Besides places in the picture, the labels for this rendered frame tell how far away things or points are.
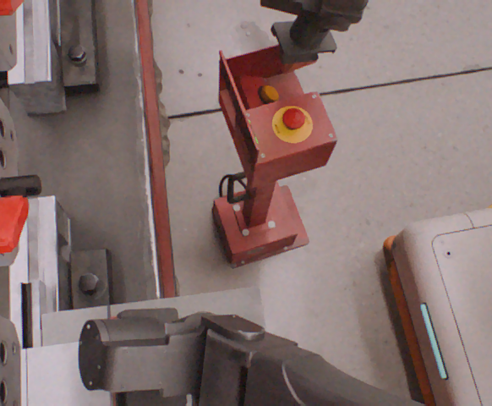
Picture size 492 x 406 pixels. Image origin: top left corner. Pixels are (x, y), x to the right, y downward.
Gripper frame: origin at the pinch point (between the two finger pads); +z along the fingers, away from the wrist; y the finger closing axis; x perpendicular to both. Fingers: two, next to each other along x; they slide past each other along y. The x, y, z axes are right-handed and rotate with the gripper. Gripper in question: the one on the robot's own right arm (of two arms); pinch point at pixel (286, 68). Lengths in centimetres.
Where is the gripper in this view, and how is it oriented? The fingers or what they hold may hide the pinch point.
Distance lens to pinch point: 108.9
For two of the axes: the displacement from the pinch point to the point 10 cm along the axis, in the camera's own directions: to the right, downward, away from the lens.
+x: 3.2, 9.0, -2.9
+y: -9.0, 2.0, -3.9
